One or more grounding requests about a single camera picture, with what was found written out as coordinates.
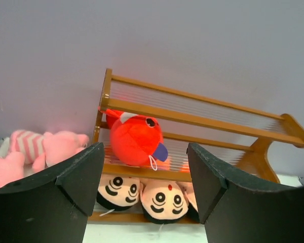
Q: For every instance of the pink striped plush lower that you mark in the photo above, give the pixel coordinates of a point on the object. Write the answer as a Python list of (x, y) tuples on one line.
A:
[(11, 168)]

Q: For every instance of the doll plush orange cap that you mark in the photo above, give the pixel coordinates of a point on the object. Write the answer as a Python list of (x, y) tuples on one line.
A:
[(118, 193)]

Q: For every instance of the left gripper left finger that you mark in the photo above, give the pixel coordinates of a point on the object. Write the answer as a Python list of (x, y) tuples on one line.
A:
[(52, 205)]

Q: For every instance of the red fish plush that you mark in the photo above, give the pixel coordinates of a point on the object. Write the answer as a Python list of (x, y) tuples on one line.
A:
[(136, 140)]

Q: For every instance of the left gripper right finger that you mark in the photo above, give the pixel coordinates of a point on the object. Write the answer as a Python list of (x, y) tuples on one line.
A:
[(235, 206)]

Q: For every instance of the brown wooden three-tier shelf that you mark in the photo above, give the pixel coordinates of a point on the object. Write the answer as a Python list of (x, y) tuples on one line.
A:
[(235, 134)]

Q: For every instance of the pink striped plush upper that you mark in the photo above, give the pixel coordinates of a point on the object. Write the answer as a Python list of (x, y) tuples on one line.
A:
[(44, 150)]

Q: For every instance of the pink striped plush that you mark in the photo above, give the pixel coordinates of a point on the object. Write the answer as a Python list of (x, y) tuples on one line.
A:
[(44, 150), (11, 168)]

